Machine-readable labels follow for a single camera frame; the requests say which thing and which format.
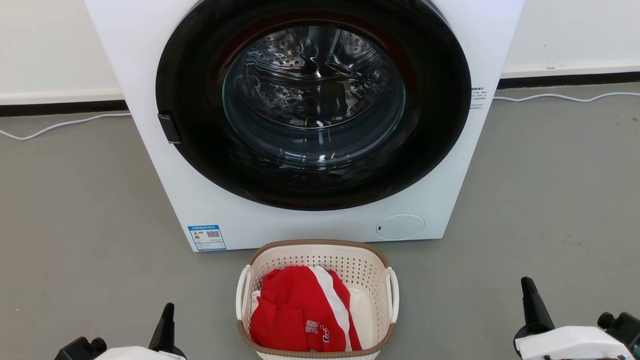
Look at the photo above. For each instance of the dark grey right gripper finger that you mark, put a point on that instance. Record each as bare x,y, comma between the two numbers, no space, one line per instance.
536,312

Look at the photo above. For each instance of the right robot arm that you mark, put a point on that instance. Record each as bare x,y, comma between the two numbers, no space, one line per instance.
625,325

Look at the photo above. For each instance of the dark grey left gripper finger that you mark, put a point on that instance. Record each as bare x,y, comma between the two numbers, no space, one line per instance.
164,335

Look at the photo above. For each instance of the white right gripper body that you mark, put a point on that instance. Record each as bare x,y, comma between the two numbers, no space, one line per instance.
570,345

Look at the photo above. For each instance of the steel washing drum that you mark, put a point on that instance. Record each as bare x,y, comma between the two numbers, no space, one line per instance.
312,85

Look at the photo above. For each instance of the red garment with white stripe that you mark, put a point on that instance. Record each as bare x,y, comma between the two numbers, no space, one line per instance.
285,312

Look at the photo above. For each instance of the round white filter cover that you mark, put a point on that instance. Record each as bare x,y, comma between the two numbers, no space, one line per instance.
400,227

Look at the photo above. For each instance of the small printed text sticker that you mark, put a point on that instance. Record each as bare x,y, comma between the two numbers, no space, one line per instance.
478,98

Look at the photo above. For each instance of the cream laundry basket brown rim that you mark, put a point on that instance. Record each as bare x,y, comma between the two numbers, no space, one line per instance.
340,257

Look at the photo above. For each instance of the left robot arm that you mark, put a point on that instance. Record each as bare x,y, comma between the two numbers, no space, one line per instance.
77,350

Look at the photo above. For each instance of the black round glass machine door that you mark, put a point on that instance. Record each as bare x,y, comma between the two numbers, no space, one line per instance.
435,130

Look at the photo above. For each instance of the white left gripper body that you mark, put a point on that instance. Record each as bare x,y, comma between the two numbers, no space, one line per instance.
140,354

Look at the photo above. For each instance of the blue energy label sticker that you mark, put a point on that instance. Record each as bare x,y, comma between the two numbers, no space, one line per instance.
207,238

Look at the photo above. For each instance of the white front-load washing machine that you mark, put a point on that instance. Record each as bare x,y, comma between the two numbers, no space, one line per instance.
260,230

